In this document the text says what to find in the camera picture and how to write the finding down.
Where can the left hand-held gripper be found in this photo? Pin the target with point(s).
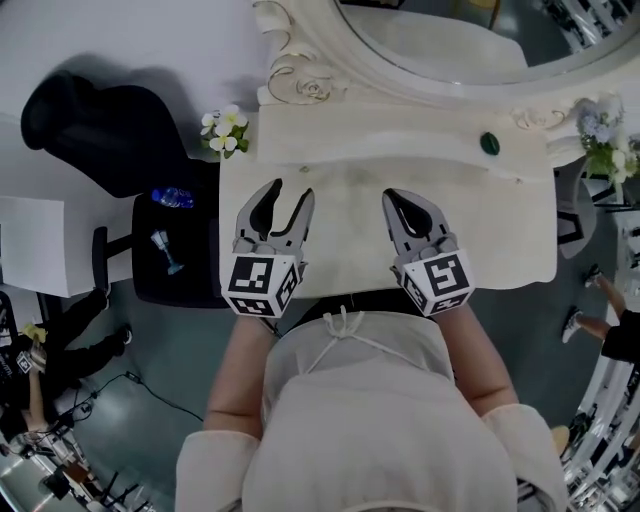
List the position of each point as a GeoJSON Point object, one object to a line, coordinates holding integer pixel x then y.
{"type": "Point", "coordinates": [252, 275]}

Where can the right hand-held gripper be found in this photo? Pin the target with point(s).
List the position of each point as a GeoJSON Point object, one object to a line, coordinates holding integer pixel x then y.
{"type": "Point", "coordinates": [440, 277]}

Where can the person's right forearm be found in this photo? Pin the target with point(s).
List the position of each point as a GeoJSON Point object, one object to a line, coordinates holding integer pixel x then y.
{"type": "Point", "coordinates": [480, 360]}

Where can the person's left forearm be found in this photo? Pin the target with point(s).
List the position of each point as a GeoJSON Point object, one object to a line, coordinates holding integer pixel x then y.
{"type": "Point", "coordinates": [237, 370]}

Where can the white dressing table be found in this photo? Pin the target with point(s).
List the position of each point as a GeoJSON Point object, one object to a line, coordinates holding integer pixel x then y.
{"type": "Point", "coordinates": [350, 240]}

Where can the clear glass goblet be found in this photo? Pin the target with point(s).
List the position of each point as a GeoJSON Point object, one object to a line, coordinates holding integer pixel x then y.
{"type": "Point", "coordinates": [167, 252]}

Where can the small green hair clip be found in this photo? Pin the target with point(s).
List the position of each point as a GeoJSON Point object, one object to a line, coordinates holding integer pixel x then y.
{"type": "Point", "coordinates": [491, 142]}

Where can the grey chair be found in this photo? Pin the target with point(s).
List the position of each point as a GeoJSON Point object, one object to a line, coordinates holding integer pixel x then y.
{"type": "Point", "coordinates": [575, 220]}

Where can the black office chair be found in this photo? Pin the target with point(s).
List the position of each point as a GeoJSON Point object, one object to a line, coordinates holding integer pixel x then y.
{"type": "Point", "coordinates": [115, 145]}

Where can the person's white clothing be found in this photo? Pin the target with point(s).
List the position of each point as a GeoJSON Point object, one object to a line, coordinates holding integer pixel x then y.
{"type": "Point", "coordinates": [380, 430]}

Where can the blue and white flower bouquet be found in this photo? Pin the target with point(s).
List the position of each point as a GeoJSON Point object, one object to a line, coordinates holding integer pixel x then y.
{"type": "Point", "coordinates": [607, 145]}

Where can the white side table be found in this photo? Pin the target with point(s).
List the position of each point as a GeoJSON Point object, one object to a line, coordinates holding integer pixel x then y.
{"type": "Point", "coordinates": [32, 245]}

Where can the white shelf rack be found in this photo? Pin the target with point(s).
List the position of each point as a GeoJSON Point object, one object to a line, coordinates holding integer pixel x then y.
{"type": "Point", "coordinates": [607, 425]}

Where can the oval mirror ornate white frame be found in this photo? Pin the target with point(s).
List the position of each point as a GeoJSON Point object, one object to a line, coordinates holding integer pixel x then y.
{"type": "Point", "coordinates": [370, 55]}

